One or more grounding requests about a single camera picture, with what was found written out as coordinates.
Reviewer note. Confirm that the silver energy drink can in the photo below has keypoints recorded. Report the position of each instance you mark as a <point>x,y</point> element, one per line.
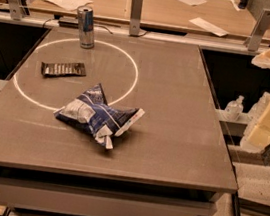
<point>85,22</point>

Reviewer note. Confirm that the right metal bracket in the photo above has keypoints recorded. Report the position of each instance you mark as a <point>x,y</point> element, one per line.
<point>253,41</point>

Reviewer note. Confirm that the middle metal bracket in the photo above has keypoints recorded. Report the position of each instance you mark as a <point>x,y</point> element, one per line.
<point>135,17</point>

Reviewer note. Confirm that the clear hand sanitizer bottle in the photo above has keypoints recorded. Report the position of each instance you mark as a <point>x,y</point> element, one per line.
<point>234,109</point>

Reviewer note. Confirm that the blue chip bag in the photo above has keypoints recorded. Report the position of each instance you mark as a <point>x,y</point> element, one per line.
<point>91,113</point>

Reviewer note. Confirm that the white paper sheet right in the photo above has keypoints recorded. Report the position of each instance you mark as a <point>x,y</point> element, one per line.
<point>209,27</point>

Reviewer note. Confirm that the white table drawer base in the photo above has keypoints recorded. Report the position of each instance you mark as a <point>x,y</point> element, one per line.
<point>41,193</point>

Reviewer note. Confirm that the white paper sheet left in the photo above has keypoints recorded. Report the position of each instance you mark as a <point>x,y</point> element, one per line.
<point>69,5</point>

